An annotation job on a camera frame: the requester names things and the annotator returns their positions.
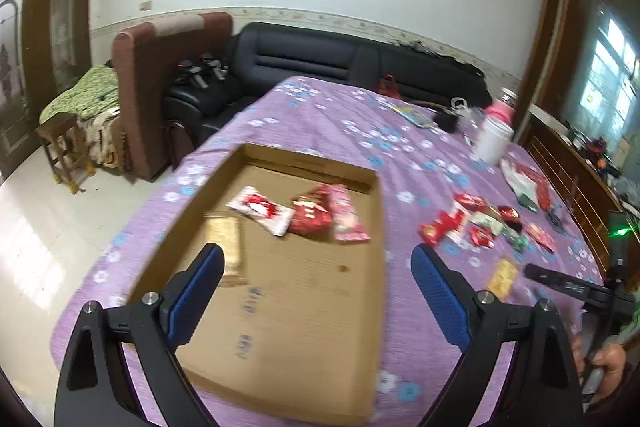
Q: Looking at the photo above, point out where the yellow cake bar packet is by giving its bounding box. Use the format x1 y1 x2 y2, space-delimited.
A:
204 213 247 287

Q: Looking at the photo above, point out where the dark red puffed snack bag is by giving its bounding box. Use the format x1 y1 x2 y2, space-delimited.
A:
288 184 333 236

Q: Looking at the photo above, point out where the right hand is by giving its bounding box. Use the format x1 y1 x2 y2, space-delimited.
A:
570 334 627 379

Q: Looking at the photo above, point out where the small yellow cake packet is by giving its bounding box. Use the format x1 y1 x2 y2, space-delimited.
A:
487 257 520 301

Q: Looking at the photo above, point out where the small red square packet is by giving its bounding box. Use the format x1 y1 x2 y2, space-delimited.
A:
469 227 495 248

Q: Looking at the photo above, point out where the red white long packet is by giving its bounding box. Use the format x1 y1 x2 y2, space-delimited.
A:
446 204 471 245

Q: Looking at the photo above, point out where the green foil candy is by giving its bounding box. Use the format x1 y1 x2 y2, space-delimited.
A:
502 227 528 253

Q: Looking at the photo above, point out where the red packet left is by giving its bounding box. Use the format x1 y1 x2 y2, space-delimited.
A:
419 212 461 247

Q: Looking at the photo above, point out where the green white wrapper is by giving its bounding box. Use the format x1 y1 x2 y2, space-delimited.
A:
469 211 504 236

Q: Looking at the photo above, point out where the black phone stand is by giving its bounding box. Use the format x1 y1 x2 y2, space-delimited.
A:
544 175 582 235

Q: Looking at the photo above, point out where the pink packet on table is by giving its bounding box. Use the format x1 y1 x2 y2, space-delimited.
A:
525 223 555 254

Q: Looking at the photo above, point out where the red candy packet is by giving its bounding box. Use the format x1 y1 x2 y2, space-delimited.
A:
454 193 489 211

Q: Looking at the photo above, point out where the red patterned gift bag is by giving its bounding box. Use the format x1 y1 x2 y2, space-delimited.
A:
515 162 552 211

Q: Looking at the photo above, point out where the purple floral tablecloth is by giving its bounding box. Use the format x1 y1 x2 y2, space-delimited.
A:
50 77 602 426

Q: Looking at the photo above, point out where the flat cardboard tray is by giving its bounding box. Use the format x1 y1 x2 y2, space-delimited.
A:
131 144 386 426

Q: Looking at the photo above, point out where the pink snack packet in tray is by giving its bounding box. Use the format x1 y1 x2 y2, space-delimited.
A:
326 184 370 243

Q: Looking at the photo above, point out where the white red snack packet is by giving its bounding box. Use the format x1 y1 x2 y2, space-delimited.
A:
227 185 294 237

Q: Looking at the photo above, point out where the white plastic jar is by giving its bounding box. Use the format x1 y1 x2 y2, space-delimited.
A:
472 116 514 166

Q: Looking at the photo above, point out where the black cup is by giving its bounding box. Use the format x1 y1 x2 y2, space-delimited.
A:
433 108 459 134

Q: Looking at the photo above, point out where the wooden stool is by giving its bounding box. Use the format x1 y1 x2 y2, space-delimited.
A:
36 113 96 195

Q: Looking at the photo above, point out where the colourful booklet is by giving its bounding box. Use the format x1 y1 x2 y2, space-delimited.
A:
390 105 435 129

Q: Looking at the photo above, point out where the pink sleeved thermos bottle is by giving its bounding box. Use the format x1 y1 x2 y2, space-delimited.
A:
486 88 518 126

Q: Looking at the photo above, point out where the green patterned cushion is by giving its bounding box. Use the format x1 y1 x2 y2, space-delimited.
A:
39 65 119 124

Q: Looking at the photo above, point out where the red plastic bag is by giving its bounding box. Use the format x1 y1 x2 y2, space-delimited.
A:
378 75 401 100

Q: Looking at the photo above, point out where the black leather sofa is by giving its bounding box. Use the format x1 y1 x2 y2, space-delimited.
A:
163 23 491 164

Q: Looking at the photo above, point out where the brown armchair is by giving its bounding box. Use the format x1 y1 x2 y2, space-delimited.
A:
112 12 233 181

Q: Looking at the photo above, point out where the wooden door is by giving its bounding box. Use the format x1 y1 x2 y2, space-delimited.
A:
1 0 92 180

